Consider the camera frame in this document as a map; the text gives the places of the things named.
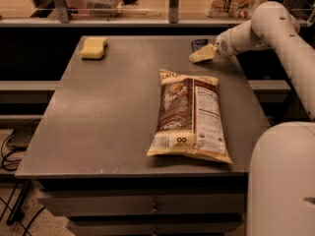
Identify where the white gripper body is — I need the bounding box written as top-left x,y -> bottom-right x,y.
215,29 -> 236,57

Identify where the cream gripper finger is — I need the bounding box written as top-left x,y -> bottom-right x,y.
189,44 -> 217,63

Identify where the dark blue rxbar wrapper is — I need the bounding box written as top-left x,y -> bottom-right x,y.
191,38 -> 209,52

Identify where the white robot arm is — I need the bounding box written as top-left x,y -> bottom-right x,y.
204,1 -> 315,236

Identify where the yellow sponge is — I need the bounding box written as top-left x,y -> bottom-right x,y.
80,36 -> 107,60

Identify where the brown chip bag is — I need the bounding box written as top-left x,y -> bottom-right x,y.
147,70 -> 232,164

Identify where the grey drawer cabinet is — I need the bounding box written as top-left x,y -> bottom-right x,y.
17,36 -> 284,236

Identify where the clear plastic container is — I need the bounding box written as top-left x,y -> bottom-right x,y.
85,0 -> 122,18

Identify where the upper drawer knob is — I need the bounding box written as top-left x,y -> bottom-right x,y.
151,204 -> 160,214

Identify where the metal shelf rack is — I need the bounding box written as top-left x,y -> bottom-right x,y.
0,0 -> 315,28

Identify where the black power adapter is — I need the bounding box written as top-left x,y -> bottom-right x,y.
5,125 -> 37,150

